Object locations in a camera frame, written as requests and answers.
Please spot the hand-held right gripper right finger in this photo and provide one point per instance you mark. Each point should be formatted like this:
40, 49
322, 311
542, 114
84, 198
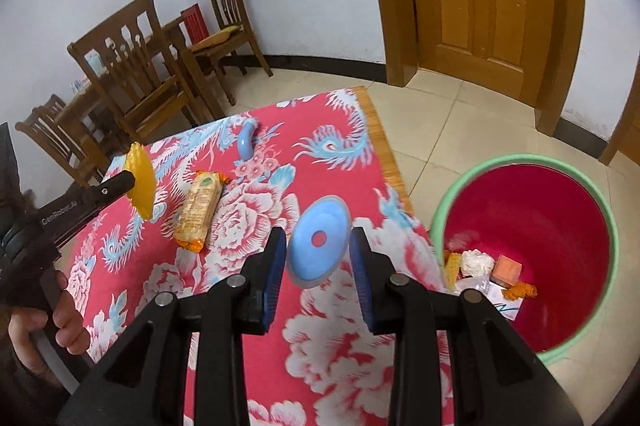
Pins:
360, 286

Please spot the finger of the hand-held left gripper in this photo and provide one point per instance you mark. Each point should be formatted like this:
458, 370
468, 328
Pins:
107, 191

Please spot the wooden dining table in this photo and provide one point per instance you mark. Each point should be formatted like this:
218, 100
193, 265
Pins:
172, 31

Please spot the curved light blue object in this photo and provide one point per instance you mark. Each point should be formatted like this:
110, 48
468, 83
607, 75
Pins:
246, 144

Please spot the white crumpled tissue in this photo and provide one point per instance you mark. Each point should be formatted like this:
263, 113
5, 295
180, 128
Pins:
477, 262

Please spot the wooden panel door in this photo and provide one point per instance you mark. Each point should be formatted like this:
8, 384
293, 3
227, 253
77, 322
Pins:
480, 6

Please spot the yellow foam fruit net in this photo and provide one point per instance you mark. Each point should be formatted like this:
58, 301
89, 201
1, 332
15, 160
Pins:
140, 181
452, 268

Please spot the small orange box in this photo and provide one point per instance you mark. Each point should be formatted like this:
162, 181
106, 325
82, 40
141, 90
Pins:
506, 270

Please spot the clear plastic bag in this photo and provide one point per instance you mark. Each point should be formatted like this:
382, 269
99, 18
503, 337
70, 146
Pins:
470, 286

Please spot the yellow seat cushion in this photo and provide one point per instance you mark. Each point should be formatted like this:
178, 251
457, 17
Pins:
217, 37

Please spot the red bucket with green rim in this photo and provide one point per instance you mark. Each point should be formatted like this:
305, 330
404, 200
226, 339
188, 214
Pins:
525, 206

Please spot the orange paper piece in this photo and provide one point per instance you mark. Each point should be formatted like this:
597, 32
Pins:
522, 291

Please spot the white medicine box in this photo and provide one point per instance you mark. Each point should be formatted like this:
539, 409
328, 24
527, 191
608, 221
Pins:
505, 306

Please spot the person's left hand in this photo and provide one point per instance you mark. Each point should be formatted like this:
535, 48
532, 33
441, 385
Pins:
65, 321

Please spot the red floral printed cloth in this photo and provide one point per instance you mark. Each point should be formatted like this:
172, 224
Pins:
325, 356

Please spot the wooden side door frame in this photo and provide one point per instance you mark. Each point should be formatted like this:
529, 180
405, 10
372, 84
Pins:
622, 131

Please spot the blue round disc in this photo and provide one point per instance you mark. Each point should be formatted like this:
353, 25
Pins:
310, 256

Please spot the orange snack packet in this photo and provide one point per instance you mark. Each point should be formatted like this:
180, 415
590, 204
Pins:
200, 211

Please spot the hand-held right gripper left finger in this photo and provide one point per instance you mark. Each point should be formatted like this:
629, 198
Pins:
272, 286

